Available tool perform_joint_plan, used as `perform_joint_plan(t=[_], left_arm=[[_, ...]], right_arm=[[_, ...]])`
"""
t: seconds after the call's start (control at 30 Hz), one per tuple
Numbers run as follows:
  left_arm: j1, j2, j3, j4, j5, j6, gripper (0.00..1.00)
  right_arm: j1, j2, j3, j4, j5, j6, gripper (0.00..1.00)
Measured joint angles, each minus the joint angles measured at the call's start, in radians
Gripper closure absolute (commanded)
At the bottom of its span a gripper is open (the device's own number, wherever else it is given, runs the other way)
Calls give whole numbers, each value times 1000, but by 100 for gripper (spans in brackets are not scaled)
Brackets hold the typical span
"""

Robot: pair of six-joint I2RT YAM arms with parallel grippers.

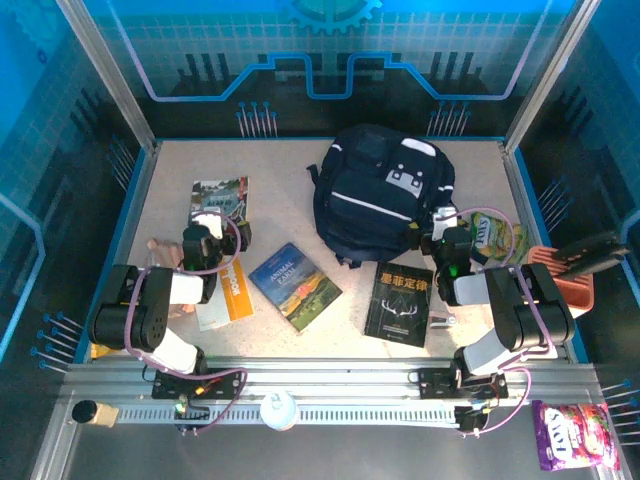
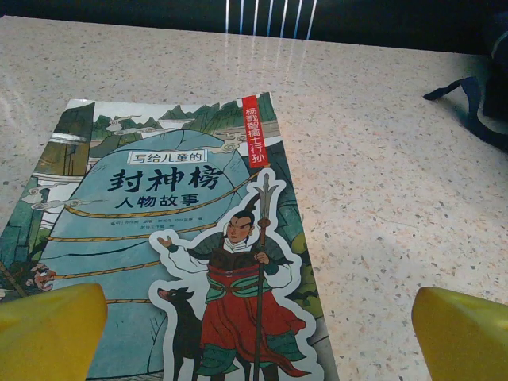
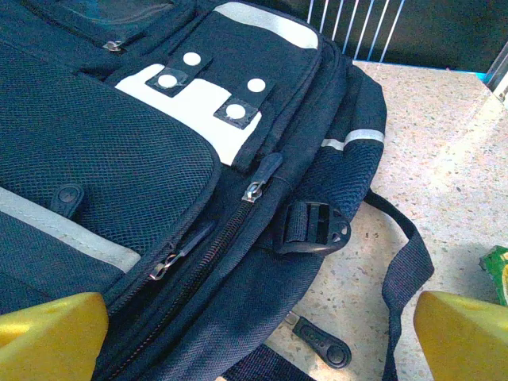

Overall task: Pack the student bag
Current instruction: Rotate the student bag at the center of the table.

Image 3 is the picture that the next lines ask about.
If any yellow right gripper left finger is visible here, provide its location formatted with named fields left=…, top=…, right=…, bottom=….
left=0, top=292, right=110, bottom=381

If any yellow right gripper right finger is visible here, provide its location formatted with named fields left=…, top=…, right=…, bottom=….
left=414, top=291, right=508, bottom=381

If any navy student backpack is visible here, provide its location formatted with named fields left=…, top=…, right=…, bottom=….
left=0, top=0, right=436, bottom=381

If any green candy bag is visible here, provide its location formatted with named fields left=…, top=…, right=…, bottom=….
left=479, top=244, right=508, bottom=306

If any aluminium enclosure frame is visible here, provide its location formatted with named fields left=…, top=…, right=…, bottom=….
left=483, top=47, right=508, bottom=105

